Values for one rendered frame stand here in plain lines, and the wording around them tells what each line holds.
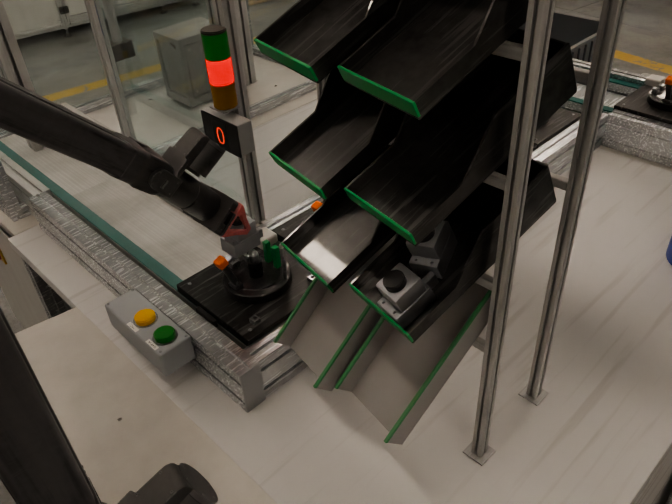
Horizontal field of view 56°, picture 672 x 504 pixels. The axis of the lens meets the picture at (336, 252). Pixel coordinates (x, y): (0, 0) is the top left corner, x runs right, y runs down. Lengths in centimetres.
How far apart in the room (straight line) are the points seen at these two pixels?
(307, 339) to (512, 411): 39
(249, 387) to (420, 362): 34
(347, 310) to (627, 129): 120
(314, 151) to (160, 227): 79
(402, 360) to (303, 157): 35
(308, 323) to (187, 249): 50
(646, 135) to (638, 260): 51
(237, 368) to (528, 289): 67
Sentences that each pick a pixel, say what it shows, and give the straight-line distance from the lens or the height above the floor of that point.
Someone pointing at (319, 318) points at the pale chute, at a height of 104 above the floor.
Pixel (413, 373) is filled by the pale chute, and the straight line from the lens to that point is 99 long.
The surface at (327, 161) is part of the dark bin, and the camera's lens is 87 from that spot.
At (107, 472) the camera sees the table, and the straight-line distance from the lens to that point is 121.
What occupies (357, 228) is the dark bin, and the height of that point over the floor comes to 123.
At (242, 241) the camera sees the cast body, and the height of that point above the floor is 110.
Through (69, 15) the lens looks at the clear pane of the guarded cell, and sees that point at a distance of 242.
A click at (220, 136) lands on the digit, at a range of 136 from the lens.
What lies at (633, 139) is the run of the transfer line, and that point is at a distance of 203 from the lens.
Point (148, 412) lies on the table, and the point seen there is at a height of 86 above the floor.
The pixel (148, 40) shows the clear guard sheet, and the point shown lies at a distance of 160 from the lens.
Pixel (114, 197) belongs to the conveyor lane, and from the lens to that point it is 180.
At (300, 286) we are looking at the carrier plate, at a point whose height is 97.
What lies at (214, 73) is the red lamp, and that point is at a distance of 130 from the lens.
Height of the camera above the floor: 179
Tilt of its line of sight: 37 degrees down
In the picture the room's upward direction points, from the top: 4 degrees counter-clockwise
